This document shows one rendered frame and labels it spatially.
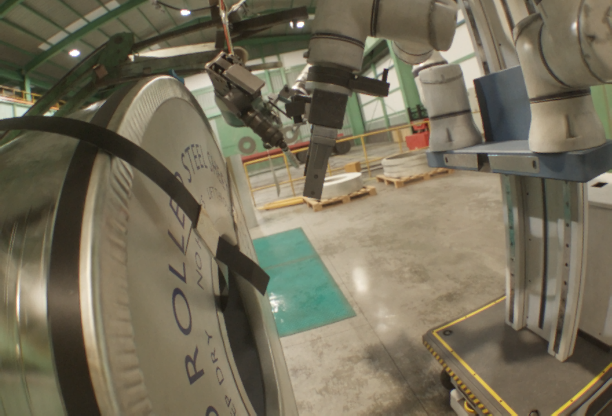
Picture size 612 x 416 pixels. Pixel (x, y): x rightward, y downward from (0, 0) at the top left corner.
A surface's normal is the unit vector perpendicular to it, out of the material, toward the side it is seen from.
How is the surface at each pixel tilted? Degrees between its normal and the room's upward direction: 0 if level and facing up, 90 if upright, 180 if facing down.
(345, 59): 104
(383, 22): 128
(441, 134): 68
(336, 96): 97
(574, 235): 90
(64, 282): 54
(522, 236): 90
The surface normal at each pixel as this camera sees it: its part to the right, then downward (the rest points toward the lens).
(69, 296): -0.03, -0.47
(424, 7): -0.25, 0.18
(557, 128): -0.87, -0.11
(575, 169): -0.96, 0.25
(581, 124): -0.39, -0.17
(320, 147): -0.09, 0.69
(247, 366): -0.11, -0.73
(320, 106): 0.00, 0.25
